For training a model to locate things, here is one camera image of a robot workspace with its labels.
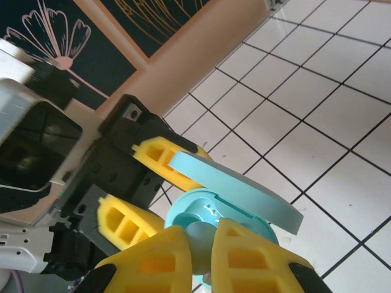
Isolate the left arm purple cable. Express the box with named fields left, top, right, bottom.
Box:
left=7, top=270, right=30, bottom=293

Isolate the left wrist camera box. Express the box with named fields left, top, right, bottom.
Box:
left=0, top=38, right=103, bottom=274

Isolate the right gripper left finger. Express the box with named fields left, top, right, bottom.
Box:
left=71, top=225, right=194, bottom=293

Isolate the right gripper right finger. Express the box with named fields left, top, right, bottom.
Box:
left=210, top=218, right=335, bottom=293

